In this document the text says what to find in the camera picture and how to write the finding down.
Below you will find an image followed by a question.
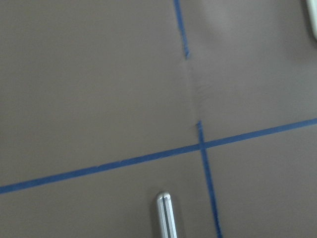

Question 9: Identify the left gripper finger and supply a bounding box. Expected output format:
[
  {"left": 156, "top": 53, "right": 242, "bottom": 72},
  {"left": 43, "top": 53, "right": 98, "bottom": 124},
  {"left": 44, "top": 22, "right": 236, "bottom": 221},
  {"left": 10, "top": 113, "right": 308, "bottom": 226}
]
[
  {"left": 156, "top": 192, "right": 166, "bottom": 238},
  {"left": 163, "top": 192, "right": 177, "bottom": 238}
]

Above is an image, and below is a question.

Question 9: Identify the cream bear tray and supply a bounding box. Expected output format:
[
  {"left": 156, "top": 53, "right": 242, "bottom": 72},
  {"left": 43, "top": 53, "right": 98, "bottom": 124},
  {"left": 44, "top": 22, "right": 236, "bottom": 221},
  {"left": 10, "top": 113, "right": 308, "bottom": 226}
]
[{"left": 306, "top": 0, "right": 317, "bottom": 39}]

